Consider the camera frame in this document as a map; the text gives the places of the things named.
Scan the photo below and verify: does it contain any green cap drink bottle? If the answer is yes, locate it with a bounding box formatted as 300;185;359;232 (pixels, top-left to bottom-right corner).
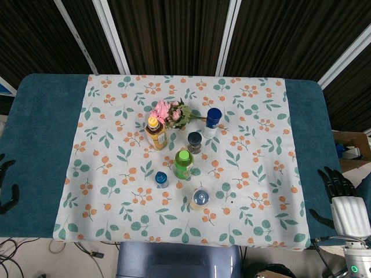
173;149;195;180

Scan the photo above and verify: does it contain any blue cap white bottle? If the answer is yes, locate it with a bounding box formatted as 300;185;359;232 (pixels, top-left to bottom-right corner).
203;107;223;139

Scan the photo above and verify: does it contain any transparent lid cup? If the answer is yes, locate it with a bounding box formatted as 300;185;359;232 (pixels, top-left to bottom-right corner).
189;188;210;211

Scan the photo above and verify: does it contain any pink artificial flower bouquet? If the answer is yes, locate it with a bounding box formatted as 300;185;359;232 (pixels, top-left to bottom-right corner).
149;98;208;130

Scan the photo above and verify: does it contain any teal table cover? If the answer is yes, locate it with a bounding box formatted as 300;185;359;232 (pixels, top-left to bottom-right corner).
0;73;343;247

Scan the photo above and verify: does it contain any cardboard box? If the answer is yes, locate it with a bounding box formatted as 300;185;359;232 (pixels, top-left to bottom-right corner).
332;130;371;172

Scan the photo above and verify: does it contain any black floor cable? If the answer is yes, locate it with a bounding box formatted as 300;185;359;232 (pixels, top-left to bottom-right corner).
0;237;117;278

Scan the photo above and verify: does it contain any black cap pepper grinder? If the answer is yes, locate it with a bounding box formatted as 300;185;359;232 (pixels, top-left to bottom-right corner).
187;131;203;155

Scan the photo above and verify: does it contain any floral print tablecloth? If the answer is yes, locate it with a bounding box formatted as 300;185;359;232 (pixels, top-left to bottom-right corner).
53;74;310;251

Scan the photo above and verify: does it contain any black bag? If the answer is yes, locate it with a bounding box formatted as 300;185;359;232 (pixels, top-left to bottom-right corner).
249;262;299;278

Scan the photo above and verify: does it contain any small blue cap bottle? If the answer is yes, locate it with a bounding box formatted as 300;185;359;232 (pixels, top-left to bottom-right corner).
154;171;169;189

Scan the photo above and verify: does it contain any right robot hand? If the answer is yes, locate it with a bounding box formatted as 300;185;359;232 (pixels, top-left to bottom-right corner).
308;166;371;242

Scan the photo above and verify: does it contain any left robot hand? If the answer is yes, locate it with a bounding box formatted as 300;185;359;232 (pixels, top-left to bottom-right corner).
0;153;20;215

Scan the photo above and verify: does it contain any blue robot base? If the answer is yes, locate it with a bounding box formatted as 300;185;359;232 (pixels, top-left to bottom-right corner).
115;241;243;278

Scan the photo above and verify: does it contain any yellow cap tea bottle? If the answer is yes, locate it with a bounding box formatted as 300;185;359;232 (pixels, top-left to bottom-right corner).
144;116;169;151

